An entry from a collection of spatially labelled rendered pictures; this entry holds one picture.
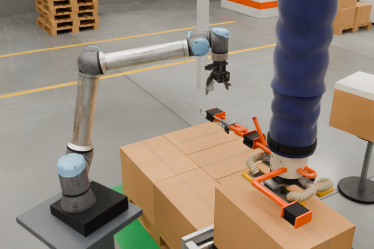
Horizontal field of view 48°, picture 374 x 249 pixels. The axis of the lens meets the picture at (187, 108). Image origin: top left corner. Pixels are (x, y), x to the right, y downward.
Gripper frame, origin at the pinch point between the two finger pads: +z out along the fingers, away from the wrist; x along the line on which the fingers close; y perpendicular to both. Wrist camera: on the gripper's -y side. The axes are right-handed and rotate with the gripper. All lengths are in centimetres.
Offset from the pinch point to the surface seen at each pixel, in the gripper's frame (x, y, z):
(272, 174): -14, 64, 14
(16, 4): 62, -929, 113
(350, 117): 147, -16, 60
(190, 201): -8, -15, 82
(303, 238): -7, 80, 42
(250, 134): 0.3, 30.9, 13.0
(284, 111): -8, 62, -15
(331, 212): 19, 74, 42
